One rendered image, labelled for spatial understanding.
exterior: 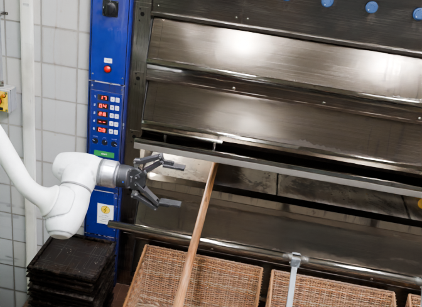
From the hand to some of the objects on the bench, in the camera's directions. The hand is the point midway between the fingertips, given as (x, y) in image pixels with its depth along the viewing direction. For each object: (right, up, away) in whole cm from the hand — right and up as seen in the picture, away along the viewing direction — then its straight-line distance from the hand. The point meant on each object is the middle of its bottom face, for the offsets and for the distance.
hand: (179, 186), depth 178 cm
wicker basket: (+58, -81, +59) cm, 116 cm away
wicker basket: (0, -71, +64) cm, 95 cm away
